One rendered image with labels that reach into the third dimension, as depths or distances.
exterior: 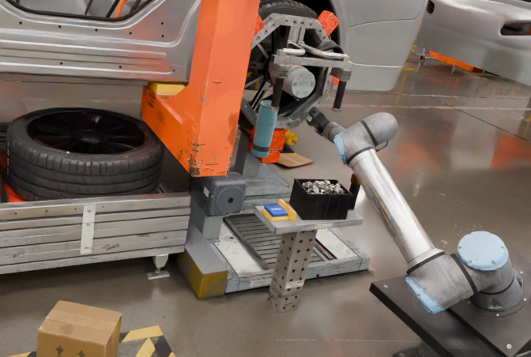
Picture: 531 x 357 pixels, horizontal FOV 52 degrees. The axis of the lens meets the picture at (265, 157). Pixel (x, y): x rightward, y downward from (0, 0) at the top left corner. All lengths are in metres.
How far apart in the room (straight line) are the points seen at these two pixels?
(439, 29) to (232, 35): 3.28
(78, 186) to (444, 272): 1.39
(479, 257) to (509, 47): 2.94
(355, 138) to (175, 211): 0.79
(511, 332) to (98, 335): 1.37
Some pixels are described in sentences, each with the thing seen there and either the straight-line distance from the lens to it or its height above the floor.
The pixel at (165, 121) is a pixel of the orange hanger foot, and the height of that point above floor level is 0.62.
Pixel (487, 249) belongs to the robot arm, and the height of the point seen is 0.63.
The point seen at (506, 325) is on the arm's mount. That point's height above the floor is 0.37.
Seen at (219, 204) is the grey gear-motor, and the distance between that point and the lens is 2.47.
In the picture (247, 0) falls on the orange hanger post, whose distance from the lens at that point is 2.02.
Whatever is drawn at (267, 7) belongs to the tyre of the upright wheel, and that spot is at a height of 1.14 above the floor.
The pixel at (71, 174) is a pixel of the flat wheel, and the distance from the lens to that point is 2.26.
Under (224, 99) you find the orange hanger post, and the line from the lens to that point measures 2.08.
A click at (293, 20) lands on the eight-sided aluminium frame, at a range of 2.58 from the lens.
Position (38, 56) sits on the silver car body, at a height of 0.82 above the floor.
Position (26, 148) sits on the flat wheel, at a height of 0.50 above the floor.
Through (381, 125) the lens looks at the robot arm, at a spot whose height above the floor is 0.86.
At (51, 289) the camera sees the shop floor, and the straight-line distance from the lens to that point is 2.38.
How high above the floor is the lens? 1.42
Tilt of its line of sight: 21 degrees down
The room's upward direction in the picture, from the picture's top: 12 degrees clockwise
